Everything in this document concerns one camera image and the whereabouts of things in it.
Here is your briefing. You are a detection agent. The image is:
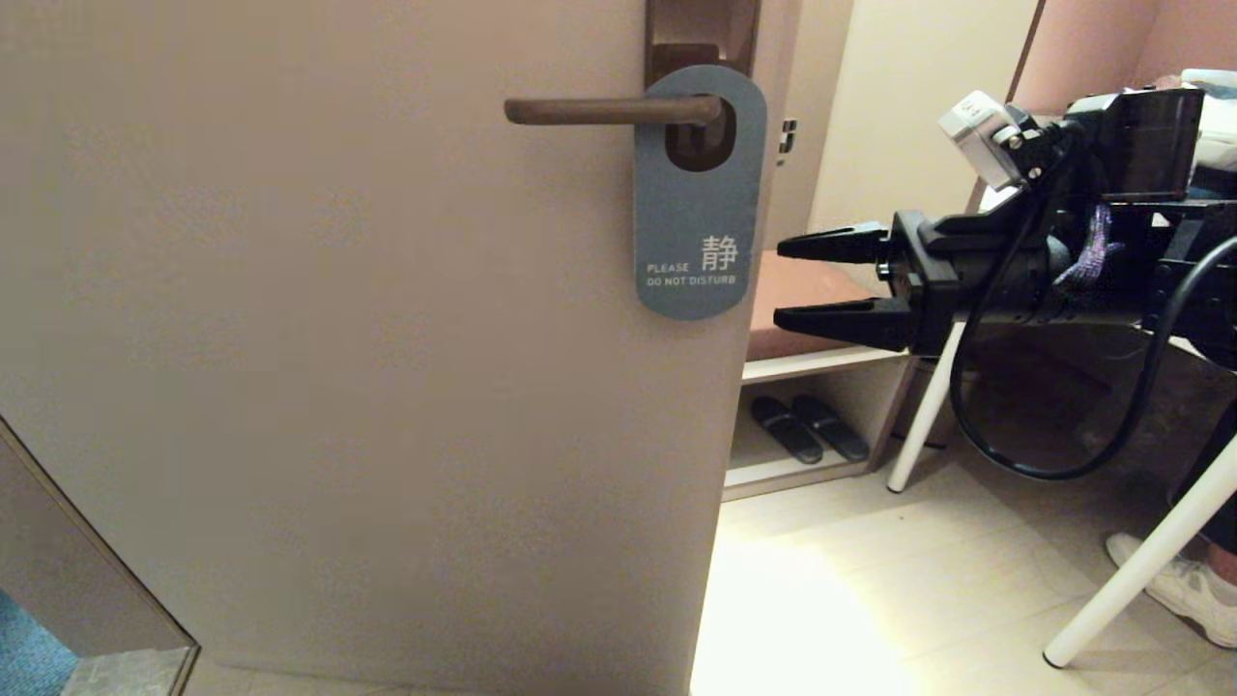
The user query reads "thick black cable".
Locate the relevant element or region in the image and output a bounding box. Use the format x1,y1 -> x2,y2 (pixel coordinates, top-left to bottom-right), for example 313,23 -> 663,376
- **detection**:
949,159 -> 1237,481

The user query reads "person leg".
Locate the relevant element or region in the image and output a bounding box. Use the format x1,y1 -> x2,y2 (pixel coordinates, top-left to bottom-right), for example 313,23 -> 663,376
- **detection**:
1171,406 -> 1237,585

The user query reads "cream shelf cabinet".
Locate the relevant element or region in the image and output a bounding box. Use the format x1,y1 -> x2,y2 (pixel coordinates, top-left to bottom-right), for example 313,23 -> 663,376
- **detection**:
720,0 -> 1047,505

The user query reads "black braided cable sleeve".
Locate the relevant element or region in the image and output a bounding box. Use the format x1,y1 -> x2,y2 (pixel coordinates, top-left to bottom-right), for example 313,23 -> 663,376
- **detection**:
1053,201 -> 1130,291

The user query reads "white sneaker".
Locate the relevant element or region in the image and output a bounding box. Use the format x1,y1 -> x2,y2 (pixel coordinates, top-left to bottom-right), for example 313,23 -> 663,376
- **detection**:
1106,532 -> 1237,651

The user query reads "beige trash bin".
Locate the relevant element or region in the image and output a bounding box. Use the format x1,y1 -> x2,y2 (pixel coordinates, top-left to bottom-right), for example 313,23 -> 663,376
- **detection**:
899,358 -> 967,449

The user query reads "beige door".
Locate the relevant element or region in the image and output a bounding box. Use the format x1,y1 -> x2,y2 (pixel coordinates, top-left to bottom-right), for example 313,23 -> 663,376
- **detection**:
0,0 -> 803,696

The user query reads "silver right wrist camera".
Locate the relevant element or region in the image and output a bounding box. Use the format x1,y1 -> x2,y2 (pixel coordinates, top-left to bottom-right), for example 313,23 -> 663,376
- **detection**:
937,90 -> 1030,191

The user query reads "white round table leg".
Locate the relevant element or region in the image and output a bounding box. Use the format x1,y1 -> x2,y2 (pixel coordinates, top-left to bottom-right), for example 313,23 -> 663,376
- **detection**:
1042,452 -> 1237,671
885,322 -> 967,496

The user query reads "dark grey slipper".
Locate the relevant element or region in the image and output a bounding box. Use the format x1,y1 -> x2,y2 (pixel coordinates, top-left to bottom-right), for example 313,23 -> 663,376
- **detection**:
750,396 -> 824,468
791,394 -> 871,464

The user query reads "white plastic bag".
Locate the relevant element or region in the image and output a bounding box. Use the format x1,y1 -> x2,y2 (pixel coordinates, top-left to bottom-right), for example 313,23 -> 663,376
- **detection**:
1179,70 -> 1237,175

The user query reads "white door hanger sign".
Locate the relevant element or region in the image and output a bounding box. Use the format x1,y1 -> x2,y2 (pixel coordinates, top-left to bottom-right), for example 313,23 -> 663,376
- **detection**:
633,64 -> 768,322

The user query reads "terracotta seat cushion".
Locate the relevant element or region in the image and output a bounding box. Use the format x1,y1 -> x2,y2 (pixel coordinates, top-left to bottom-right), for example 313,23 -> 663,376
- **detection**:
746,251 -> 885,364

